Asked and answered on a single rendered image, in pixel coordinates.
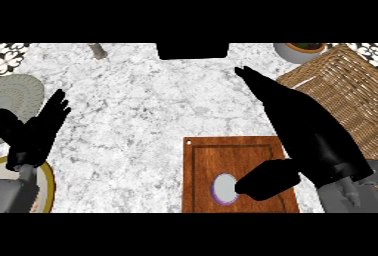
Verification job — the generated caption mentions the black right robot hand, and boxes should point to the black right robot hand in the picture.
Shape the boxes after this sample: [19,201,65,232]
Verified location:
[233,65,375,202]

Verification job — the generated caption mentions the purple-rimmed can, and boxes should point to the purple-rimmed can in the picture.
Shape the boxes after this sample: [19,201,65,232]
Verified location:
[210,172,242,206]

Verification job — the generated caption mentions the brown wicker basket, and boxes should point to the brown wicker basket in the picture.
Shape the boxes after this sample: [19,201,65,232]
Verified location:
[275,44,378,161]

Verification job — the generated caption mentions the pale green round placemat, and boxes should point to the pale green round placemat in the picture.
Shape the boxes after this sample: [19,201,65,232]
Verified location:
[0,73,47,145]

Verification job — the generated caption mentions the grey plant pot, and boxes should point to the grey plant pot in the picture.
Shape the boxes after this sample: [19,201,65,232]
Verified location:
[273,43,328,64]

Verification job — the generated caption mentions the brown wooden cutting board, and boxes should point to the brown wooden cutting board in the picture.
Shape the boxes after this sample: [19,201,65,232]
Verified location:
[182,135,301,214]

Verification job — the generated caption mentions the gold-rimmed white plate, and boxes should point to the gold-rimmed white plate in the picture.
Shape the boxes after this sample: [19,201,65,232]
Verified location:
[0,155,55,214]

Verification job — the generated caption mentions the brown wooden stick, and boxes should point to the brown wooden stick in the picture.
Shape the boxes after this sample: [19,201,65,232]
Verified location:
[87,43,109,61]

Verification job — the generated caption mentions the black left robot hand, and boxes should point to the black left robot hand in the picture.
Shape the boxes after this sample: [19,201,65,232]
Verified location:
[0,88,72,172]

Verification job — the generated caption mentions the black and white patterned cloth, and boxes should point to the black and white patterned cloth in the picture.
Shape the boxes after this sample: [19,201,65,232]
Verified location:
[326,43,378,68]
[0,43,32,76]

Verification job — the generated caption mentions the black appliance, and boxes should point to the black appliance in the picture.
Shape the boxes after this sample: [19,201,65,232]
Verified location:
[155,43,232,61]

